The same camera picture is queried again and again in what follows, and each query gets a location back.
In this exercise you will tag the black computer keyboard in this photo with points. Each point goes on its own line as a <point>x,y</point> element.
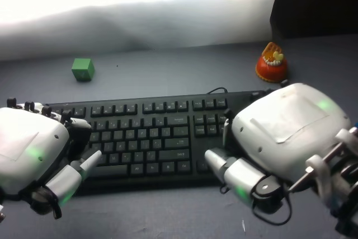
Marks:
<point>156,138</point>

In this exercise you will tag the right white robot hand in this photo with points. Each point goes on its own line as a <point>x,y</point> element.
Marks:
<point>279,127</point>

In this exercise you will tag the green cube block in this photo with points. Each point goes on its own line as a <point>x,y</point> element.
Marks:
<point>82,68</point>

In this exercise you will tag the grey table cloth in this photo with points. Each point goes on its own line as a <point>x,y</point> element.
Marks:
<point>173,71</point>

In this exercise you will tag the white backdrop cloth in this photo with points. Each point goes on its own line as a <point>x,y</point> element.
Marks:
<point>140,12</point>

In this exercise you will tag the black backdrop panel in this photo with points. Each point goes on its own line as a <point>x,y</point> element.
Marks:
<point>316,1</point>

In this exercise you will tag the orange toy cake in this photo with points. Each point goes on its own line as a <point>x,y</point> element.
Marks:
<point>271,66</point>

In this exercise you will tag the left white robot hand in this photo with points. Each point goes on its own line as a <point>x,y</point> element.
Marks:
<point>25,141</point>

